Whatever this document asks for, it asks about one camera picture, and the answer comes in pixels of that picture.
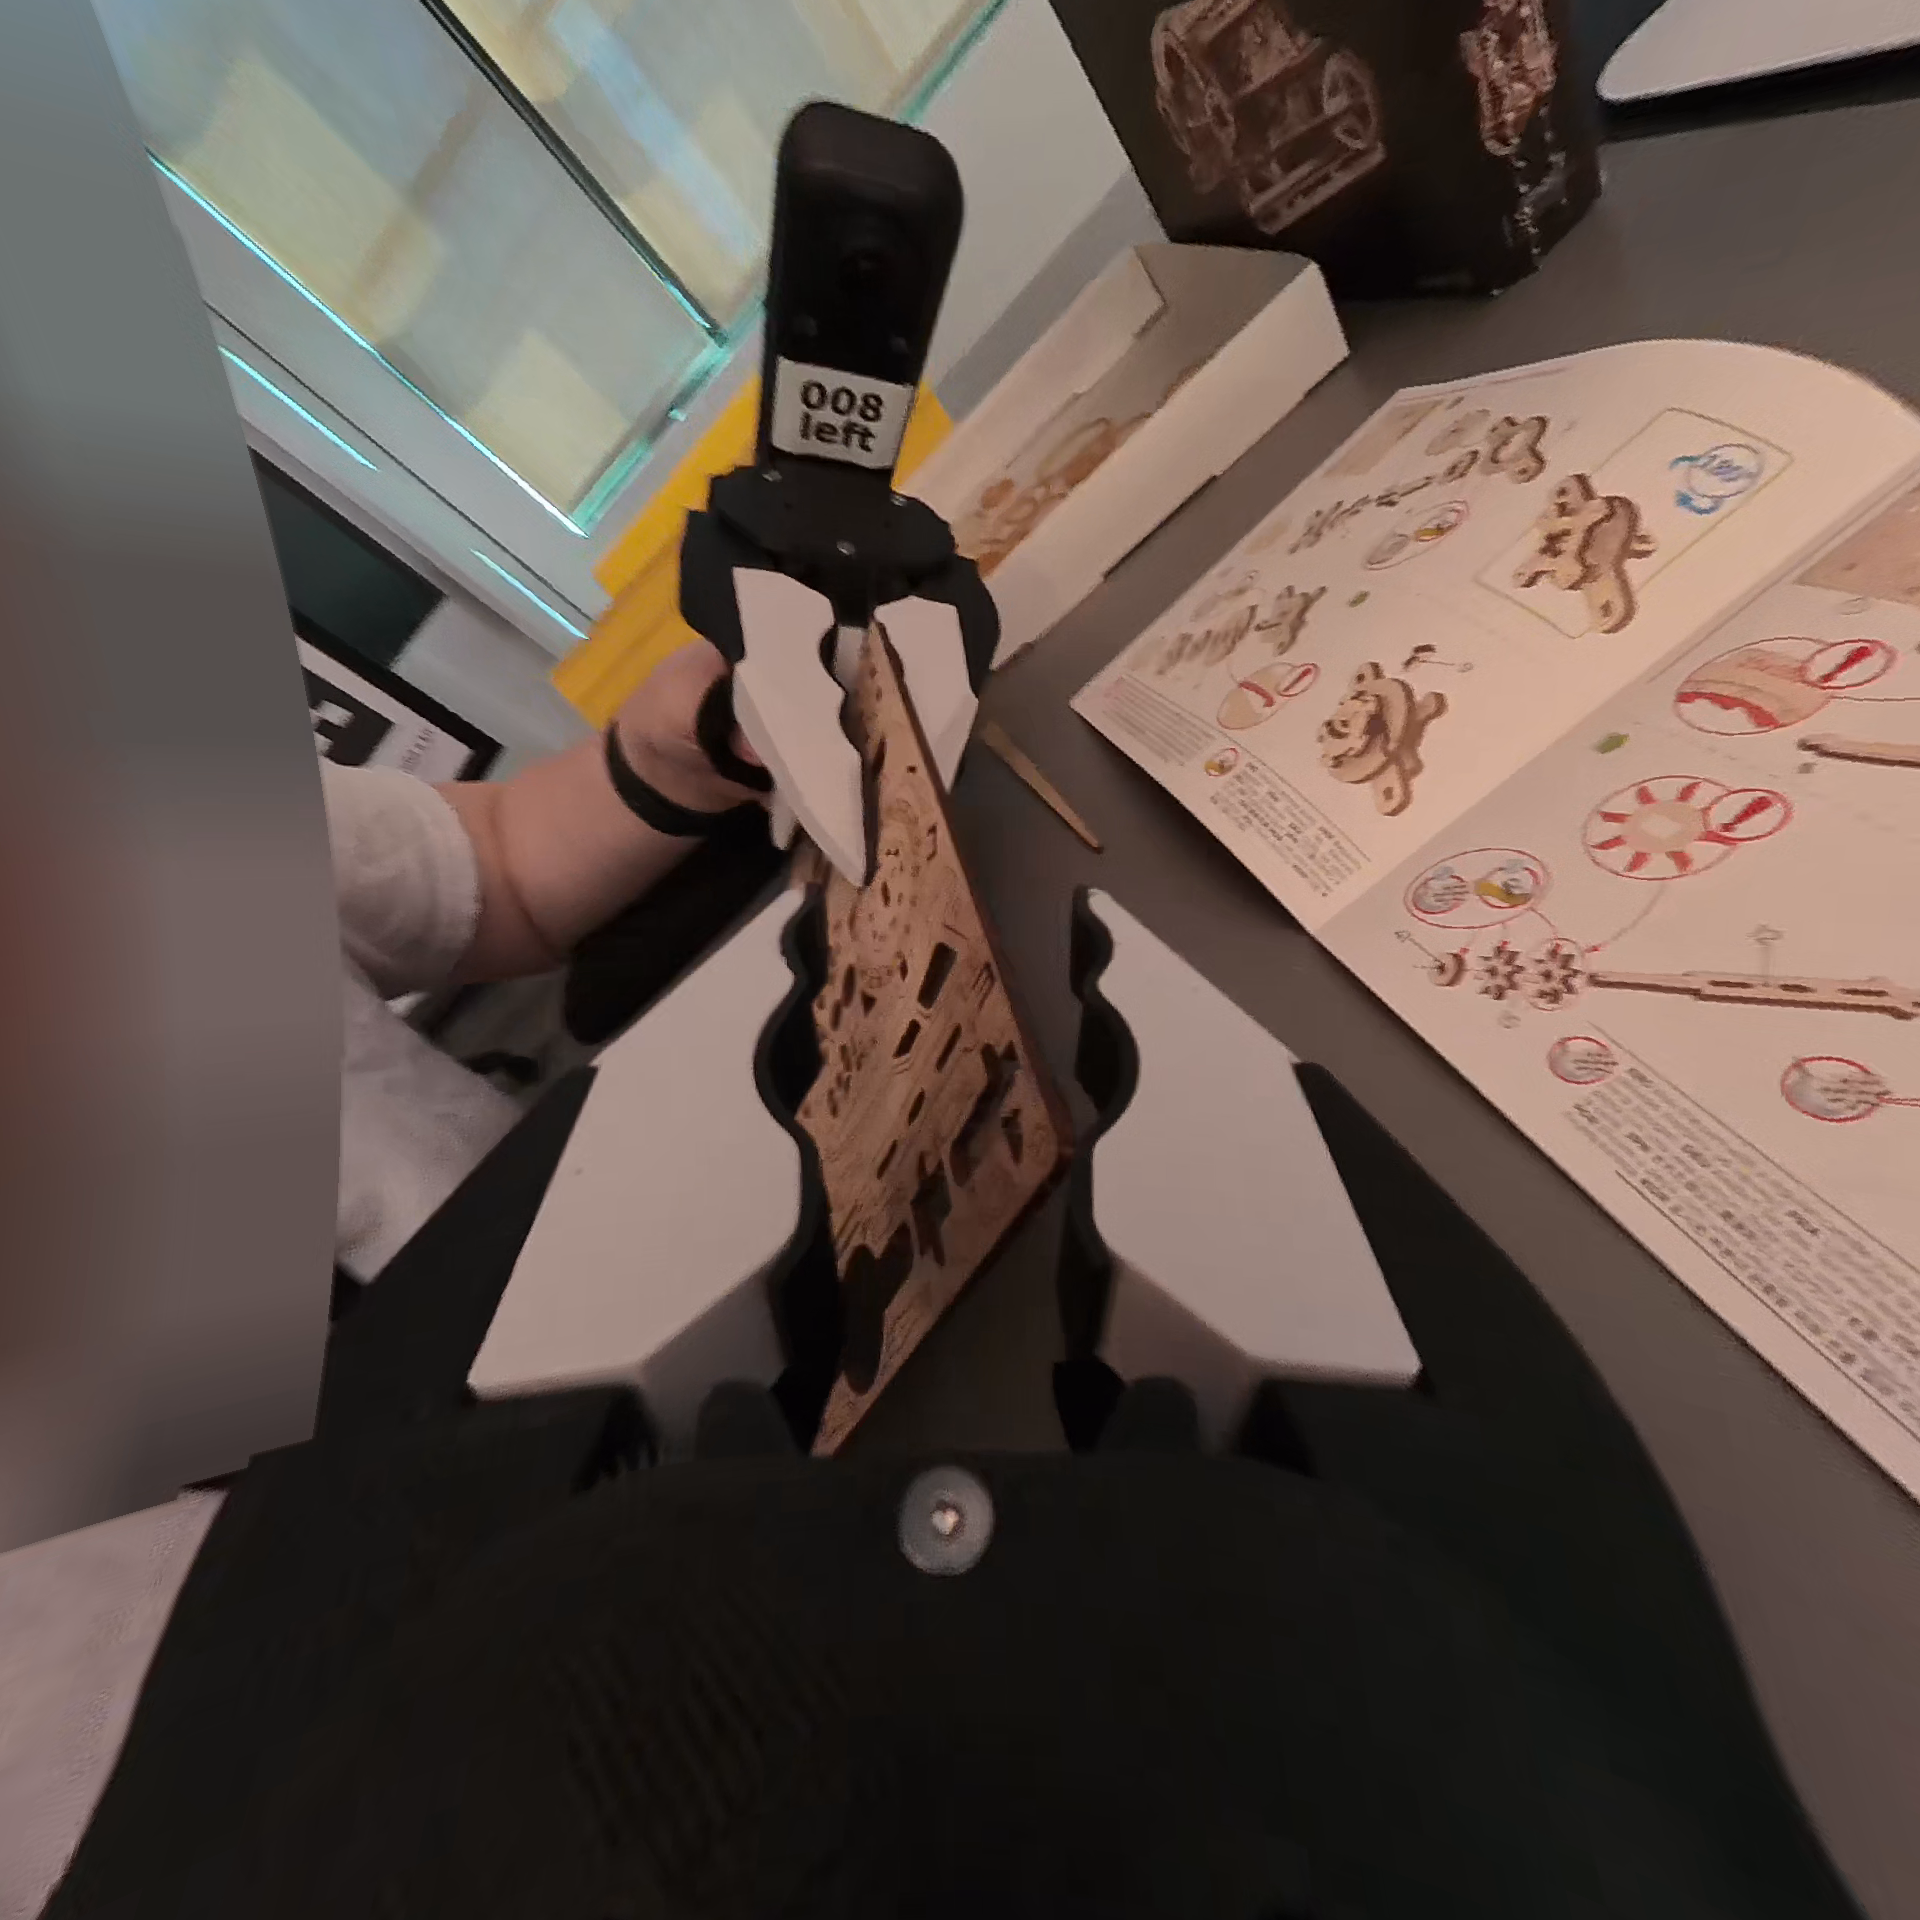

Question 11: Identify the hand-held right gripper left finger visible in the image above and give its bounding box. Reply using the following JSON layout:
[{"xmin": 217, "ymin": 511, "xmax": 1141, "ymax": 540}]
[{"xmin": 469, "ymin": 884, "xmax": 845, "ymax": 1455}]

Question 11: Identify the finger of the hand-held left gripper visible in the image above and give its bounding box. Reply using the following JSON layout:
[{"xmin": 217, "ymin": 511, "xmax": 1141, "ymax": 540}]
[
  {"xmin": 728, "ymin": 569, "xmax": 874, "ymax": 889},
  {"xmin": 882, "ymin": 594, "xmax": 989, "ymax": 794}
]

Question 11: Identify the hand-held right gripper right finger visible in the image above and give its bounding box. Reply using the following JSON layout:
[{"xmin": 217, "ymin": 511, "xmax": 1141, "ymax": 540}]
[{"xmin": 1049, "ymin": 884, "xmax": 1422, "ymax": 1455}]

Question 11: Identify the laser-cut wooden parts sheet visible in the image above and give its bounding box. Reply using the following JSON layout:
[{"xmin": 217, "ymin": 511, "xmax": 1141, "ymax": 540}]
[{"xmin": 785, "ymin": 612, "xmax": 1077, "ymax": 1460}]

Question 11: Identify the person's left forearm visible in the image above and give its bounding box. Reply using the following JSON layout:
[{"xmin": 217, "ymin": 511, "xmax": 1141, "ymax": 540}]
[{"xmin": 440, "ymin": 728, "xmax": 663, "ymax": 986}]

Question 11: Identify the dark printed model kit box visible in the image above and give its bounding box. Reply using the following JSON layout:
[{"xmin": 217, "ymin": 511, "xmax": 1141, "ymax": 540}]
[{"xmin": 1049, "ymin": 0, "xmax": 1606, "ymax": 302}]

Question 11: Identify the person's left hand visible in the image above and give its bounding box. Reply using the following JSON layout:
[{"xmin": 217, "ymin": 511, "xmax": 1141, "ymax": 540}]
[{"xmin": 617, "ymin": 662, "xmax": 751, "ymax": 834}]

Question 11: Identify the small wooden stick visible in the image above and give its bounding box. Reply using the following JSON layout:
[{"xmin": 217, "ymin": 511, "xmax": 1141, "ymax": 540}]
[{"xmin": 982, "ymin": 721, "xmax": 1105, "ymax": 857}]

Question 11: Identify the yellow plastic bin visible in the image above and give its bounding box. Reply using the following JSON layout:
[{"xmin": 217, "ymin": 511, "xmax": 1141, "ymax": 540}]
[{"xmin": 546, "ymin": 376, "xmax": 953, "ymax": 736}]

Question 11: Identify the white cardboard tray box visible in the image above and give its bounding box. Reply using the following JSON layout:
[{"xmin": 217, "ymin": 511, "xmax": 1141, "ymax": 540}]
[{"xmin": 901, "ymin": 241, "xmax": 1352, "ymax": 671}]

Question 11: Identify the black framed sign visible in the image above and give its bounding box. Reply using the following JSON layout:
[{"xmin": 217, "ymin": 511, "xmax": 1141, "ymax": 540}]
[{"xmin": 291, "ymin": 608, "xmax": 504, "ymax": 782}]

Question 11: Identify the open instruction booklet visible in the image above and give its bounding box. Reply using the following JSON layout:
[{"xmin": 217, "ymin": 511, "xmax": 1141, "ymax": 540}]
[{"xmin": 1071, "ymin": 336, "xmax": 1920, "ymax": 1503}]

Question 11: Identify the white flat object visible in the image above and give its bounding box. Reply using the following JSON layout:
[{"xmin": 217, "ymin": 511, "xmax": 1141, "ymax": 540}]
[{"xmin": 1591, "ymin": 0, "xmax": 1920, "ymax": 107}]

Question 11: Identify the pile of wooden ring parts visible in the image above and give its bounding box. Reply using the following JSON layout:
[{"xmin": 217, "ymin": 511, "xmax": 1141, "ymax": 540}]
[{"xmin": 960, "ymin": 376, "xmax": 1155, "ymax": 577}]

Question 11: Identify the glass window with white frame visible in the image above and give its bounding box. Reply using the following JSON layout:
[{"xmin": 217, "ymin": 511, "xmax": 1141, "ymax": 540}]
[{"xmin": 88, "ymin": 0, "xmax": 1050, "ymax": 648}]

